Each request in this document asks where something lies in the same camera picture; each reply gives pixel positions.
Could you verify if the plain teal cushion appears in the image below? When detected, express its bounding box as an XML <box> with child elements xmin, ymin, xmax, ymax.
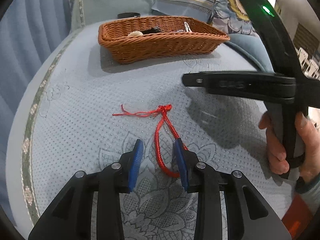
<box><xmin>225</xmin><ymin>34</ymin><xmax>274</xmax><ymax>73</ymax></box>

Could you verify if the right forearm blue sleeve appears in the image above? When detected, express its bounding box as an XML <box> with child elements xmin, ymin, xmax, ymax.
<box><xmin>295</xmin><ymin>174</ymin><xmax>320</xmax><ymax>215</ymax></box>

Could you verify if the orange wicker basket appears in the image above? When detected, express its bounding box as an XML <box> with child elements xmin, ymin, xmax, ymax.
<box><xmin>98</xmin><ymin>16</ymin><xmax>229</xmax><ymax>64</ymax></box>

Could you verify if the teal bed headboard cover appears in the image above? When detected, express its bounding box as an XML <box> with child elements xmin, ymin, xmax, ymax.
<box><xmin>69</xmin><ymin>0</ymin><xmax>154</xmax><ymax>32</ymax></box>

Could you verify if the blue curtain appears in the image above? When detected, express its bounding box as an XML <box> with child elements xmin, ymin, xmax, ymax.
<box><xmin>1</xmin><ymin>0</ymin><xmax>71</xmax><ymax>219</ymax></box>

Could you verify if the floral yellow flower pillow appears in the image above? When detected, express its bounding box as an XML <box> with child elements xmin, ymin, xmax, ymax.
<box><xmin>212</xmin><ymin>0</ymin><xmax>258</xmax><ymax>36</ymax></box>

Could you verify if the striped blue folded quilt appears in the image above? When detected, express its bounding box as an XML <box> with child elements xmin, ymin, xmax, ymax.
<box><xmin>151</xmin><ymin>0</ymin><xmax>215</xmax><ymax>23</ymax></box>

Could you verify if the teal bedspread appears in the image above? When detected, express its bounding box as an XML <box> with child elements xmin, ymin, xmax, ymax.
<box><xmin>6</xmin><ymin>24</ymin><xmax>293</xmax><ymax>239</ymax></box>

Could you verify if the black watch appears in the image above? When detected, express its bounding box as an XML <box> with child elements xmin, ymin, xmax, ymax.
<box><xmin>140</xmin><ymin>26</ymin><xmax>162</xmax><ymax>35</ymax></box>

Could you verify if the black strap on bed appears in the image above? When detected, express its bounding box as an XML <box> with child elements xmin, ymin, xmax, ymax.
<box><xmin>117</xmin><ymin>12</ymin><xmax>141</xmax><ymax>20</ymax></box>

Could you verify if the red braided cord bracelet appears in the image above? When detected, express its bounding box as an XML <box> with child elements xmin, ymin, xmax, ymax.
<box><xmin>112</xmin><ymin>103</ymin><xmax>189</xmax><ymax>179</ymax></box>

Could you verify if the right human hand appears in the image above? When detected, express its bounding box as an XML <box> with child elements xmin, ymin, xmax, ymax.
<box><xmin>259</xmin><ymin>112</ymin><xmax>319</xmax><ymax>183</ymax></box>

